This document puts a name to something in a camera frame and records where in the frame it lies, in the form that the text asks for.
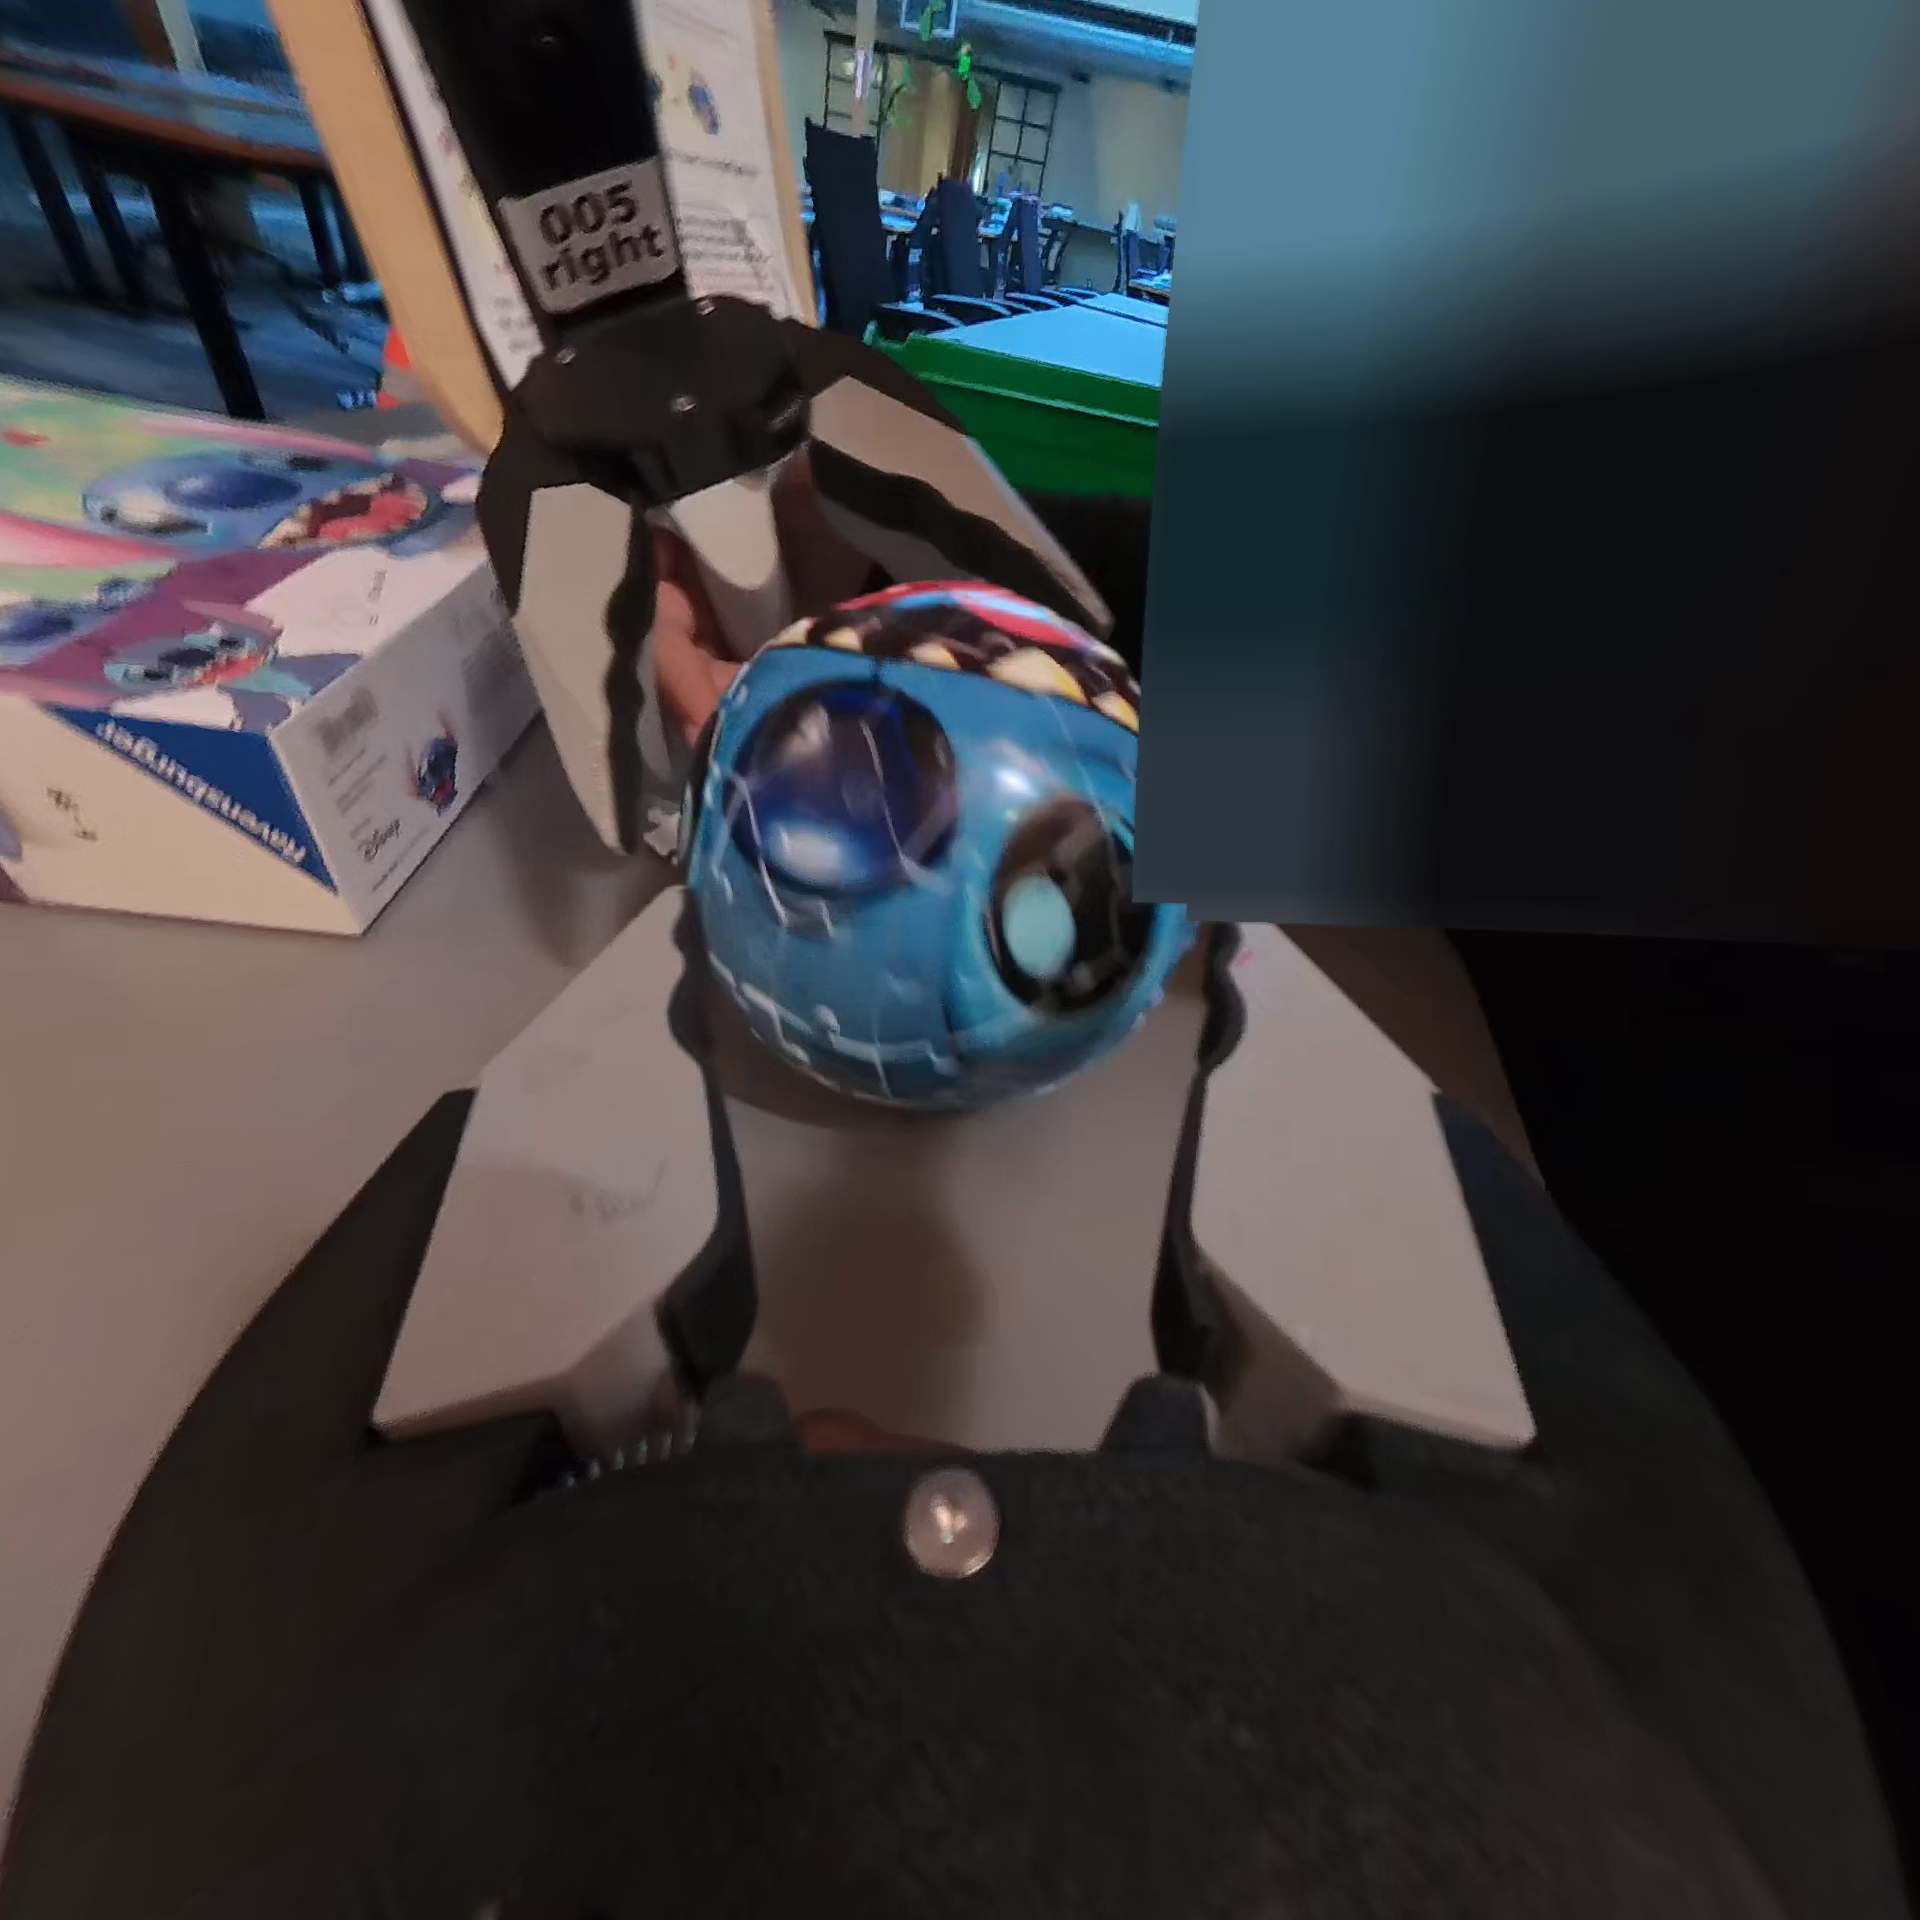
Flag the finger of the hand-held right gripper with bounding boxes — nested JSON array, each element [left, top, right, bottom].
[[802, 376, 1120, 645], [514, 481, 669, 860]]

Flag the blue puzzle ball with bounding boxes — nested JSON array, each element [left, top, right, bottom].
[[677, 576, 1198, 1116]]

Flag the printed puzzle box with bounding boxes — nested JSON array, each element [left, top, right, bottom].
[[0, 372, 546, 937]]

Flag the wooden table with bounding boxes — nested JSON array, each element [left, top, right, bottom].
[[0, 42, 380, 426]]

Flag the person's right hand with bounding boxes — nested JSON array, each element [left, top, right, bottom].
[[646, 457, 889, 751]]

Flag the green plastic bin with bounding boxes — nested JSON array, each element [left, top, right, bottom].
[[868, 306, 1169, 508]]

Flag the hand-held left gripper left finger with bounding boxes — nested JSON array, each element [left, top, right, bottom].
[[368, 897, 759, 1441]]

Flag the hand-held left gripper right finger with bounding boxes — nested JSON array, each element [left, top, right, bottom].
[[1146, 922, 1543, 1455]]

